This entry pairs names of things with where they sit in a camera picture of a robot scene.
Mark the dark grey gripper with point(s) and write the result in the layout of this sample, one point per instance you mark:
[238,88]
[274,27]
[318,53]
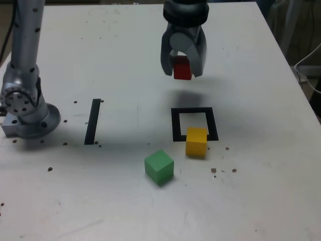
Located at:
[185,29]

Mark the red cube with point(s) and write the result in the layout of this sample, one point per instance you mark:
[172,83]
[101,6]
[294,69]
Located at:
[181,70]

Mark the yellow cube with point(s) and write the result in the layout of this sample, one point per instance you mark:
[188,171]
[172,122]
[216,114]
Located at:
[196,144]

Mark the green cube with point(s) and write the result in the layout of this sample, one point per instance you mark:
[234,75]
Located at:
[158,165]

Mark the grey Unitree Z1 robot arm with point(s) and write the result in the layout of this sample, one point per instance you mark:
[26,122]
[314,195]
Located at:
[25,75]

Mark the black tape square outline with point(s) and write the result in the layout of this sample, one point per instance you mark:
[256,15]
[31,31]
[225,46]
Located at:
[175,125]

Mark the black tape strip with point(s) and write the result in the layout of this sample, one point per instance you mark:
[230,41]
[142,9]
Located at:
[92,121]

